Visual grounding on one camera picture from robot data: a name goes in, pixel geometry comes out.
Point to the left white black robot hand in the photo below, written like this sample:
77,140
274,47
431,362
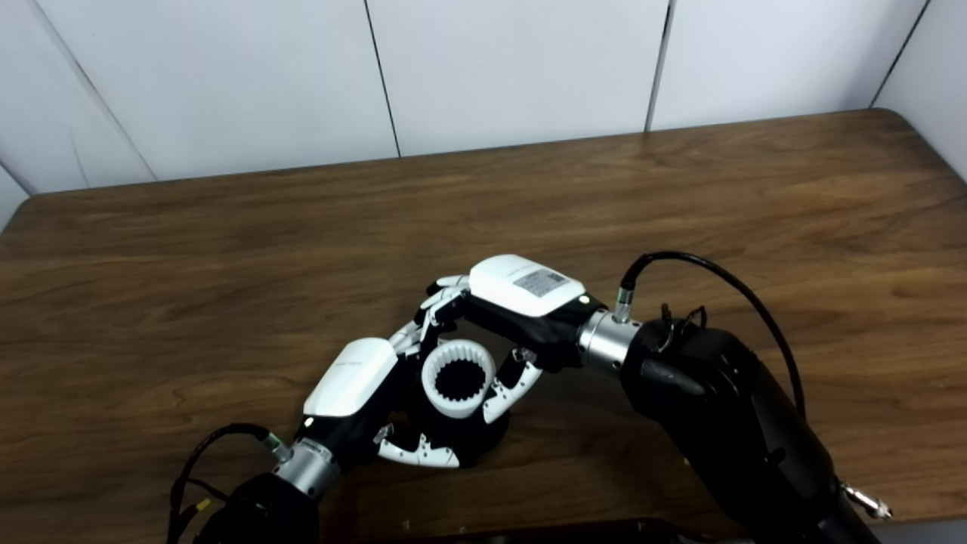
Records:
351,378

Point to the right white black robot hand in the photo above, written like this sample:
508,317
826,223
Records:
529,291

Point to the round black plastic part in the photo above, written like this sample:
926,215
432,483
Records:
476,437

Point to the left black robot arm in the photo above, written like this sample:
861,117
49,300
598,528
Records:
257,514

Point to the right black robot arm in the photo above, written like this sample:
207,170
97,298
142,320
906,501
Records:
733,423

